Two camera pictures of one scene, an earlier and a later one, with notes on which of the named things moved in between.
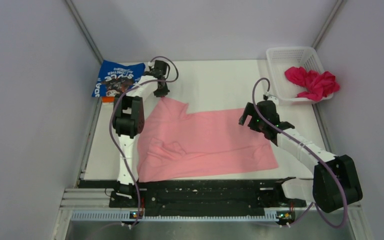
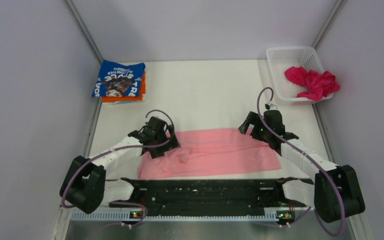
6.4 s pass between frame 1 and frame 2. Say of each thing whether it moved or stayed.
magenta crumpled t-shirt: stayed
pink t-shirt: moved
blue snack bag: stayed
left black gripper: moved
